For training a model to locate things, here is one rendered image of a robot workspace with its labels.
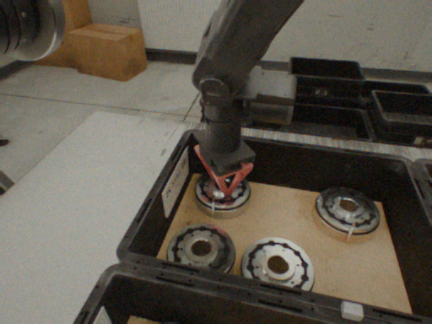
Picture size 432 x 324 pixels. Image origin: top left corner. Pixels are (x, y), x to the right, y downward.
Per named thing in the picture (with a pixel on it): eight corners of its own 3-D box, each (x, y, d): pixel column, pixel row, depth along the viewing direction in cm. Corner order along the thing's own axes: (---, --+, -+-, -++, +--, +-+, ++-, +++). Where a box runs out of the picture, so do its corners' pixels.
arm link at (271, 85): (211, 20, 37) (197, 78, 34) (307, 26, 35) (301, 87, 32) (219, 82, 48) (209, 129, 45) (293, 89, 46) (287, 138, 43)
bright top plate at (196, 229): (155, 272, 42) (155, 270, 42) (181, 219, 49) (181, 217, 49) (225, 292, 40) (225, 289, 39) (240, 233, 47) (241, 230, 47)
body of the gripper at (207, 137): (225, 132, 54) (226, 94, 49) (256, 164, 47) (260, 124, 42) (192, 141, 52) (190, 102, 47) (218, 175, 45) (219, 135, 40)
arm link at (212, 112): (208, 66, 44) (199, 82, 39) (256, 69, 42) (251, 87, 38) (209, 107, 48) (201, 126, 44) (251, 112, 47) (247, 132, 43)
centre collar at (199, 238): (179, 259, 43) (179, 256, 43) (191, 233, 47) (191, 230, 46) (212, 268, 42) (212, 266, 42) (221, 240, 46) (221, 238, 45)
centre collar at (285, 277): (258, 279, 41) (258, 277, 40) (261, 249, 44) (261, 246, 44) (295, 286, 40) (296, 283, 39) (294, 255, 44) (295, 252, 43)
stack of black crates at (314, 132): (272, 184, 160) (282, 131, 139) (276, 152, 183) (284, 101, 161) (351, 196, 153) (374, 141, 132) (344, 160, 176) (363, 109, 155)
